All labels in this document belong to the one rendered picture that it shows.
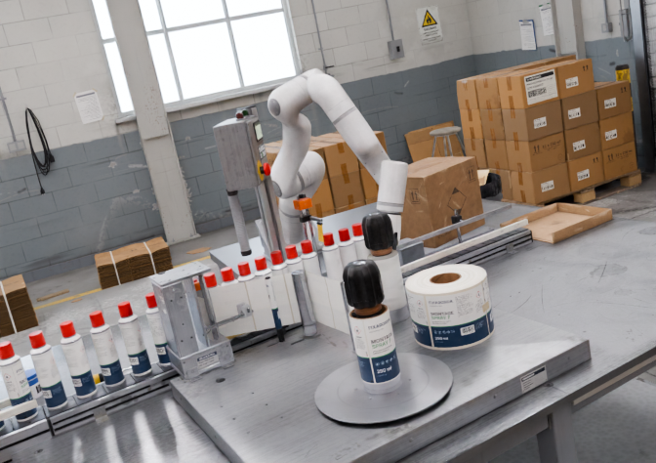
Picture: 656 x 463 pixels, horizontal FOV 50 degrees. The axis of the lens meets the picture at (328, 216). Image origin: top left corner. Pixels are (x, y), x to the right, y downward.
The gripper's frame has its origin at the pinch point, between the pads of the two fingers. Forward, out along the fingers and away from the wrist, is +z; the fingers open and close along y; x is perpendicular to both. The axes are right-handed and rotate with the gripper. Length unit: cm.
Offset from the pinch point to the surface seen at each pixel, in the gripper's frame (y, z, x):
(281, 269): 2.8, 3.4, -37.1
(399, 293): 32.1, 4.2, -15.6
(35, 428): 6, 44, -101
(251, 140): 1, -32, -50
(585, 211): 1, -22, 88
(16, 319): -390, 113, -63
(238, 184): -2, -20, -51
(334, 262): 2.0, 0.9, -19.2
